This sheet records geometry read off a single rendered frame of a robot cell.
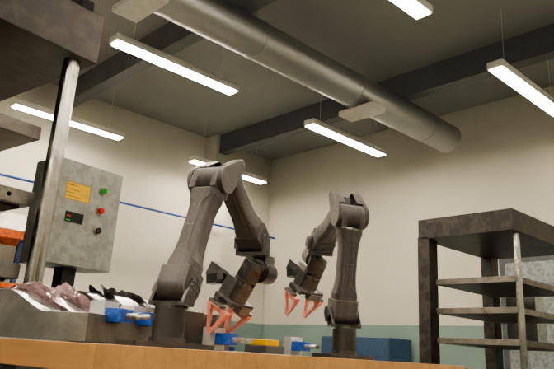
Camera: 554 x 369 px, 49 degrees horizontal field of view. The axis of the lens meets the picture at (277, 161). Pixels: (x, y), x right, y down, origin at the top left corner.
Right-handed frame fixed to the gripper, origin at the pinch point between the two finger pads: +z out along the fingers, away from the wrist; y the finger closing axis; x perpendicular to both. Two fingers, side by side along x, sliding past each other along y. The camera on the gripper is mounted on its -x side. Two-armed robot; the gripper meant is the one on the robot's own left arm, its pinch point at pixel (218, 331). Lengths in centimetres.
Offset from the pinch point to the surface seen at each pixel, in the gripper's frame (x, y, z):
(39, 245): -82, -8, 16
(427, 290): -73, -409, -24
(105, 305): -3.8, 38.0, -1.1
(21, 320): -14.4, 45.9, 9.4
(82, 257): -89, -36, 19
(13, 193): -97, 0, 6
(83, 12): -122, -7, -62
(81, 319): -2.2, 43.9, 1.7
